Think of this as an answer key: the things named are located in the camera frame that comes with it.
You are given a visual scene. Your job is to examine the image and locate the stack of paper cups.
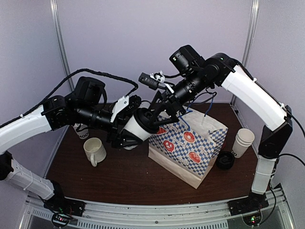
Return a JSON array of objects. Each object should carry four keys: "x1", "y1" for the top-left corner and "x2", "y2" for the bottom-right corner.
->
[{"x1": 231, "y1": 128, "x2": 255, "y2": 158}]

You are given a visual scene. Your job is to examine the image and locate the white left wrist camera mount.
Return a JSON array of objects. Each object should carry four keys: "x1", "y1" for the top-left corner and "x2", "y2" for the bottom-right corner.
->
[{"x1": 110, "y1": 95, "x2": 142, "y2": 123}]

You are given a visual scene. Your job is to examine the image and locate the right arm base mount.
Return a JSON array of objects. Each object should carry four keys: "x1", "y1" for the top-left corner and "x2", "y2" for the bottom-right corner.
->
[{"x1": 227, "y1": 197, "x2": 269, "y2": 216}]

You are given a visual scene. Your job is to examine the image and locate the white paper coffee cup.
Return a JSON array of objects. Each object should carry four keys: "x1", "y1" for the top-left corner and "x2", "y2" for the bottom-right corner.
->
[{"x1": 121, "y1": 115, "x2": 152, "y2": 150}]

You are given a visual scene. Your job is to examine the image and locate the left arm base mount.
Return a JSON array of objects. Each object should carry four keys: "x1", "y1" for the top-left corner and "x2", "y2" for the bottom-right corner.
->
[{"x1": 42, "y1": 198, "x2": 86, "y2": 217}]

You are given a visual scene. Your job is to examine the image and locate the aluminium front rail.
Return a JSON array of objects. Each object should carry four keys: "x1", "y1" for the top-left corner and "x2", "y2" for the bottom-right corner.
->
[{"x1": 17, "y1": 188, "x2": 297, "y2": 229}]

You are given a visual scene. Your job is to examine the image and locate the paper cup holding straws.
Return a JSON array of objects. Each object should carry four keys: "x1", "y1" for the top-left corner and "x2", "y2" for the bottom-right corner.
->
[{"x1": 73, "y1": 123, "x2": 89, "y2": 140}]

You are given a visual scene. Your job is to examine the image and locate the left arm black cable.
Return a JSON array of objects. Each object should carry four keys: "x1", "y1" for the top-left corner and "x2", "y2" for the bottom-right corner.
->
[{"x1": 21, "y1": 68, "x2": 139, "y2": 117}]

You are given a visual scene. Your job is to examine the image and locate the blue checkered paper bag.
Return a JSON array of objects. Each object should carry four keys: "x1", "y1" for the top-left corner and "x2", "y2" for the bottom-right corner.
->
[{"x1": 148, "y1": 106, "x2": 228, "y2": 188}]

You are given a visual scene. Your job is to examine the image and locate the cream ceramic mug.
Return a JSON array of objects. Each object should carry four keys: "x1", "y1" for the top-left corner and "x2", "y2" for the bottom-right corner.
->
[{"x1": 83, "y1": 137, "x2": 107, "y2": 167}]

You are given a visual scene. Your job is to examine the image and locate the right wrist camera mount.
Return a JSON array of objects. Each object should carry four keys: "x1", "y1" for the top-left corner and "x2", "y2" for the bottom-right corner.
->
[{"x1": 139, "y1": 71, "x2": 174, "y2": 93}]

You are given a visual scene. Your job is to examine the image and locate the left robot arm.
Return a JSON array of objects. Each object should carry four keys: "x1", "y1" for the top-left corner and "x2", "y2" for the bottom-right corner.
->
[{"x1": 0, "y1": 76, "x2": 142, "y2": 212}]

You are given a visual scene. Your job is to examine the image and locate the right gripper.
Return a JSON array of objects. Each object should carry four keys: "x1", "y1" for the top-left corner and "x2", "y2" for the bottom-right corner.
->
[{"x1": 146, "y1": 68, "x2": 211, "y2": 127}]

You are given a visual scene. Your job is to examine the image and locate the stack of black lids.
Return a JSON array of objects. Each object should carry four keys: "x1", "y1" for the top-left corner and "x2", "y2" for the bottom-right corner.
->
[{"x1": 215, "y1": 151, "x2": 235, "y2": 170}]

